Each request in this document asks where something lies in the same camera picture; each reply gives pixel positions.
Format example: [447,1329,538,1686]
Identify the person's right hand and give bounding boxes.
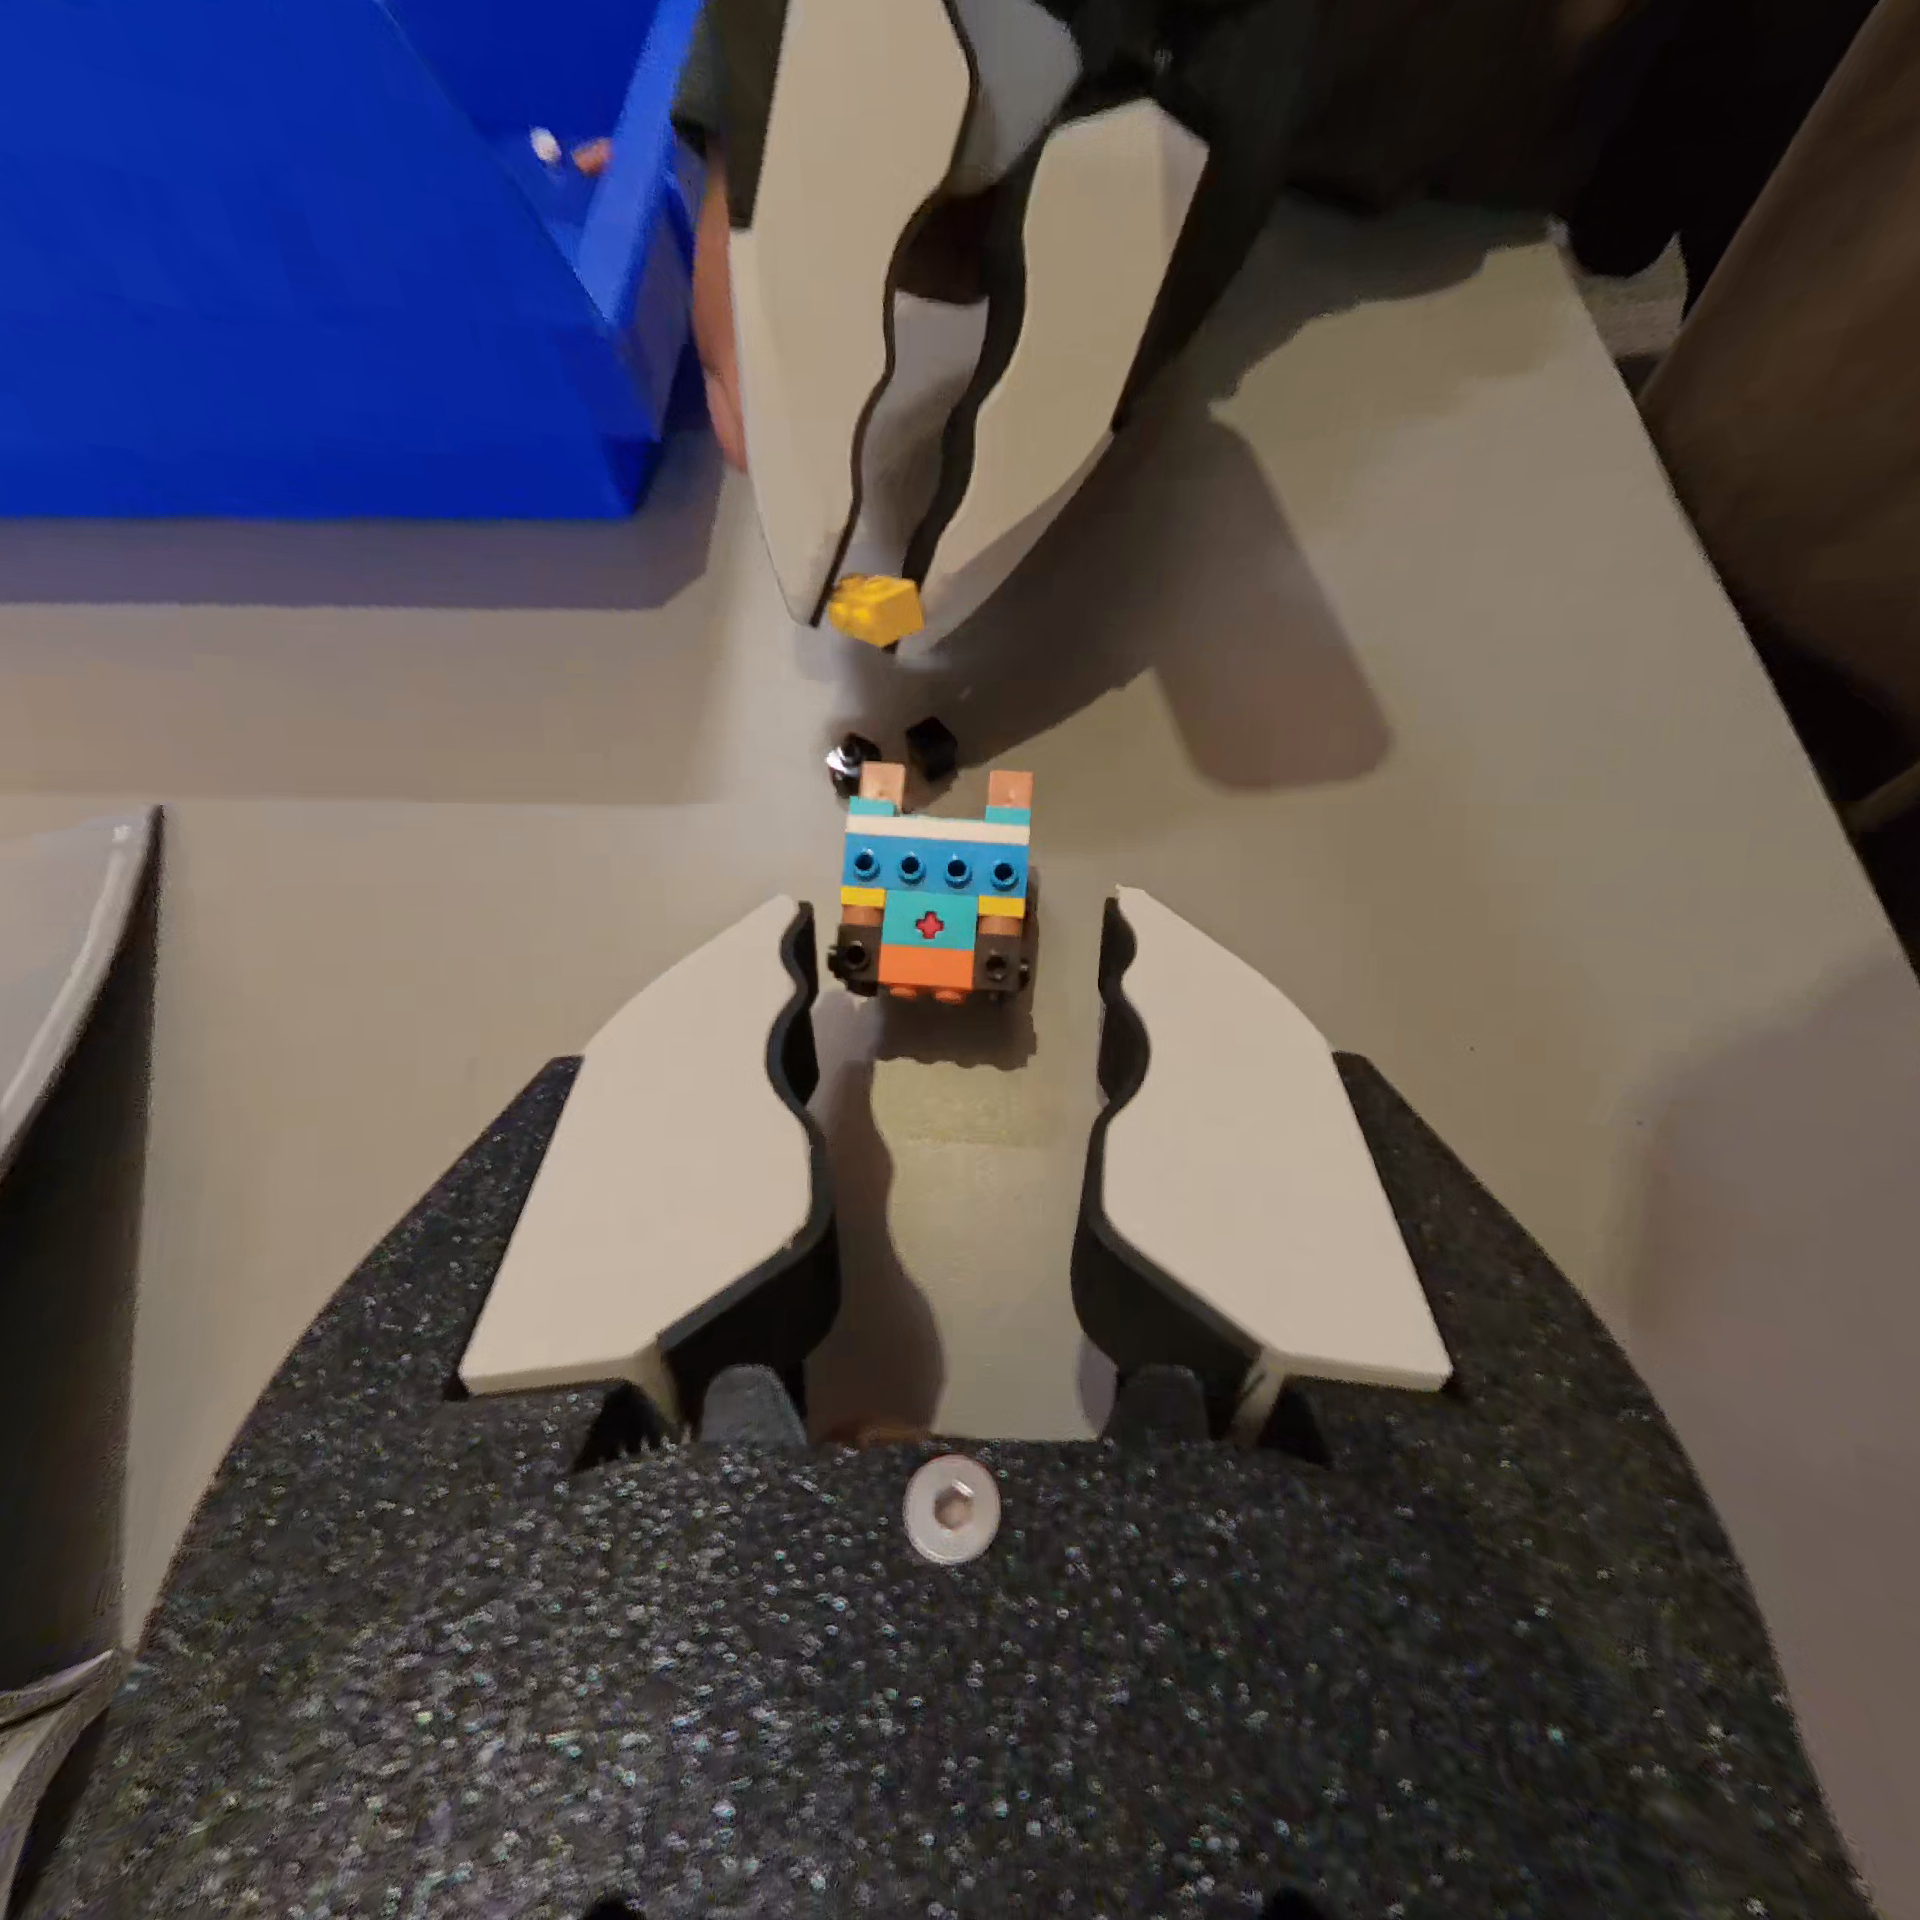
[687,186,752,480]

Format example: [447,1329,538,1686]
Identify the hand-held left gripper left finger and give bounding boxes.
[457,896,842,1429]

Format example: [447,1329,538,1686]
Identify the blue plastic bin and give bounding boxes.
[0,0,714,524]

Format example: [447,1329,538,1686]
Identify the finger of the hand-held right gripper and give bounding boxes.
[909,108,1213,654]
[727,0,984,629]

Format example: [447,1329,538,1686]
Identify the grey desk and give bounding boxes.
[0,196,1893,1652]

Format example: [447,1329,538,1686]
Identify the small multicoloured brick model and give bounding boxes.
[829,765,1039,1004]

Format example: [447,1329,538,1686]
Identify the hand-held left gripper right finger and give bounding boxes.
[1071,883,1458,1437]

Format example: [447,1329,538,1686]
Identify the yellow toy brick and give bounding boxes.
[826,573,925,649]

